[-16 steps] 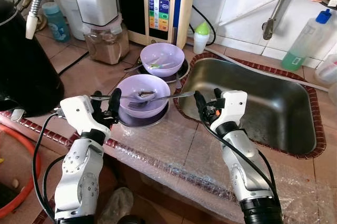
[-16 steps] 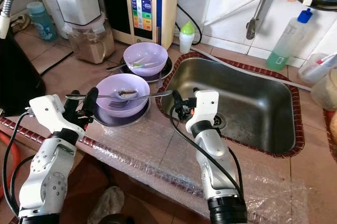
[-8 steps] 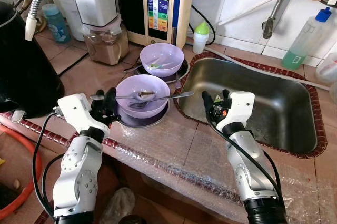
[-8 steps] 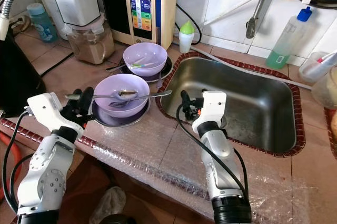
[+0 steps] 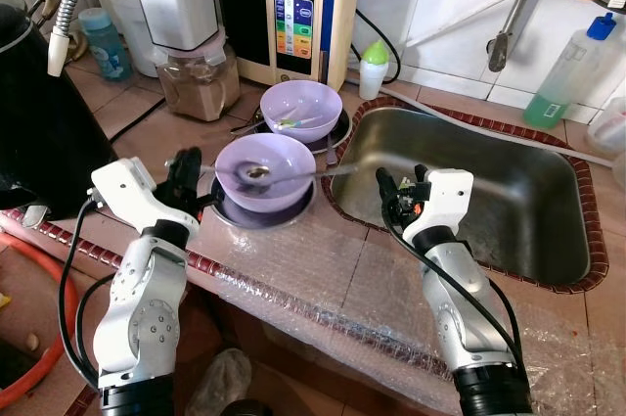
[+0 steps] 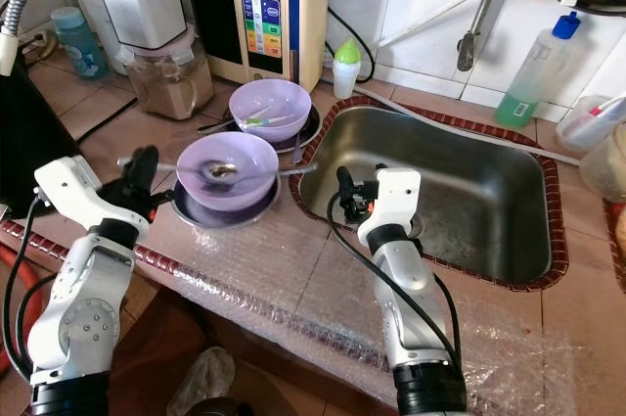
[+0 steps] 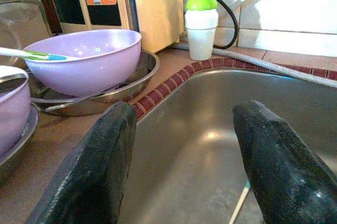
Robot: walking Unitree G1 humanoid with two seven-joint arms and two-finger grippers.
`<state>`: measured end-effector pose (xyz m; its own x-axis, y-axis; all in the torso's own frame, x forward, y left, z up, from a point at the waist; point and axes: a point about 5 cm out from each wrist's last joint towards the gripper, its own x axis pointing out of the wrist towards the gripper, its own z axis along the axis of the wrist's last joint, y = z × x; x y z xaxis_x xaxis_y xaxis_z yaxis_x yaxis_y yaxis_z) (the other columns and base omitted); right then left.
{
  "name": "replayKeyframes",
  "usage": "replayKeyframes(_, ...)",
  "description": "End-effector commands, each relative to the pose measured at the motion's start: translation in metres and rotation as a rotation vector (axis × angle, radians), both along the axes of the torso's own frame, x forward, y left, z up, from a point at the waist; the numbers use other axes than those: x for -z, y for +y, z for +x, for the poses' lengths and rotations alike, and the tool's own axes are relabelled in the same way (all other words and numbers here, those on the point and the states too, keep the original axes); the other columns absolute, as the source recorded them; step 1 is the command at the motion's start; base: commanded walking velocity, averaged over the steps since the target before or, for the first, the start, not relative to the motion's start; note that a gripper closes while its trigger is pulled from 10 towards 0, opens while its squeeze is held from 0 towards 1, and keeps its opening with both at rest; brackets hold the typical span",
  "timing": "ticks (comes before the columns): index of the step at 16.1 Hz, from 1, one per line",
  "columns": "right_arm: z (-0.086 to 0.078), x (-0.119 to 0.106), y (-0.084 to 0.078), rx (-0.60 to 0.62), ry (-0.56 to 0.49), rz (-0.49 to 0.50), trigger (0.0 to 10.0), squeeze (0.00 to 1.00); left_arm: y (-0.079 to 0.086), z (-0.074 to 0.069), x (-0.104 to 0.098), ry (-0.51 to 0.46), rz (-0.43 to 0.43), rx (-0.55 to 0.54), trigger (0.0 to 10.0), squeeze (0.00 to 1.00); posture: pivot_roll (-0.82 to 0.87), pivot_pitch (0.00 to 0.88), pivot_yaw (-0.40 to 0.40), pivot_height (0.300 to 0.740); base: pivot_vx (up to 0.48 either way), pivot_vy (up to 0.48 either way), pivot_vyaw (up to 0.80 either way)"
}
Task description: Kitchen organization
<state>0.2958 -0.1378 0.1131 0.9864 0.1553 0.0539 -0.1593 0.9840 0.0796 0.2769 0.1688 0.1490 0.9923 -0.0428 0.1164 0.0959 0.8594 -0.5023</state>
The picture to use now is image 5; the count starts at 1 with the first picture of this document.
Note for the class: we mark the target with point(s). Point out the clear plastic cup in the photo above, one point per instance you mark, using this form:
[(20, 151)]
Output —
[(608, 127)]

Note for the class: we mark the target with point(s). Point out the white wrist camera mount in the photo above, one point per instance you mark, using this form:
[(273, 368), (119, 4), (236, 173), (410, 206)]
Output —
[(445, 196), (122, 186)]

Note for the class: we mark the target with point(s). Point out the green and white utensil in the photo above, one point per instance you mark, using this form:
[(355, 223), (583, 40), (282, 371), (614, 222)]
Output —
[(293, 124)]

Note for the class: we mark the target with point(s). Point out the purple plastic bowl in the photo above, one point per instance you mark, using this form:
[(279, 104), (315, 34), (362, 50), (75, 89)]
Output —
[(298, 103), (264, 199)]

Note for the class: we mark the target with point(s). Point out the clear bubble wrap sheet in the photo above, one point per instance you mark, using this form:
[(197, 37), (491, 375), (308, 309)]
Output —
[(323, 289)]

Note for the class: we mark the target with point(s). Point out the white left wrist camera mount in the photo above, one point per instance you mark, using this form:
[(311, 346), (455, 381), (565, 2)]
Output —
[(122, 186)]

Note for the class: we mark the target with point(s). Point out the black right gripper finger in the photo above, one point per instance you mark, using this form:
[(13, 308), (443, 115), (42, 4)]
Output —
[(423, 175), (385, 186)]

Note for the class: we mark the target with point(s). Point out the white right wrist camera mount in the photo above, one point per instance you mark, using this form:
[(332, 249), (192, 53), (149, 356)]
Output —
[(445, 196)]

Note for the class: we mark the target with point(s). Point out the large white green-capped bottle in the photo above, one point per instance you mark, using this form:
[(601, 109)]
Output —
[(132, 20)]

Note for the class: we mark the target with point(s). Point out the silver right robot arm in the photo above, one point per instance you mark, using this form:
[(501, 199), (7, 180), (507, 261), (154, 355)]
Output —
[(460, 289)]

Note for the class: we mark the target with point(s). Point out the teal plastic container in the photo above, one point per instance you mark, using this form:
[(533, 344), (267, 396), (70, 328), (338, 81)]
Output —
[(106, 49)]

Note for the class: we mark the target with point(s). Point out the stainless steel sink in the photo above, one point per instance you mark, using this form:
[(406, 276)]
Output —
[(469, 191)]

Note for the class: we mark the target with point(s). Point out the grey cloth on floor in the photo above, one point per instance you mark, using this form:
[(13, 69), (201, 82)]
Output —
[(220, 382)]

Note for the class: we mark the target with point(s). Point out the small white green-capped bottle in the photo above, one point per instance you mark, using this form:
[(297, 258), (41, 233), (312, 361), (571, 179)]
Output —
[(373, 73)]

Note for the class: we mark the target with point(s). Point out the metal spoon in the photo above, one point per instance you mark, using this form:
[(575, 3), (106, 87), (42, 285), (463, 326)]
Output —
[(256, 174)]

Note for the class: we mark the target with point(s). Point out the beige water ionizer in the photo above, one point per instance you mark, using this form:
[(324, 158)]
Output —
[(293, 5)]

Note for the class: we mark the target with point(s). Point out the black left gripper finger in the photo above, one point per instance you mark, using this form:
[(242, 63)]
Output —
[(193, 165), (175, 169)]

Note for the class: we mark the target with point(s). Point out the black kettle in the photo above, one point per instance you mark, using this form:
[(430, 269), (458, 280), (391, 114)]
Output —
[(44, 122)]

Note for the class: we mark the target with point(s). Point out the glass jar with brown contents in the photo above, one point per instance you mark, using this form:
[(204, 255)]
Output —
[(196, 88)]

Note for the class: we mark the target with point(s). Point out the hanging metal rod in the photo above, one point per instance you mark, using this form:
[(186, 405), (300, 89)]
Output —
[(501, 49)]

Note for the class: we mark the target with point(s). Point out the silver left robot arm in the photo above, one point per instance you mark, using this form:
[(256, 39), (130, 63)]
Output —
[(142, 318)]

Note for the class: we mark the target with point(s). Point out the round steel plate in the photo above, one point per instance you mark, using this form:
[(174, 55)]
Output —
[(264, 221), (328, 142)]

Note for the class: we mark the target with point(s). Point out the white faucet pipe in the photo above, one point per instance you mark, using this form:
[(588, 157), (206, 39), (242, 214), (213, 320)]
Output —
[(489, 7)]

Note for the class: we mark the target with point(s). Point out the green dish soap bottle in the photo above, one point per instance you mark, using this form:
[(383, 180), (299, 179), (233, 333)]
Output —
[(562, 78)]

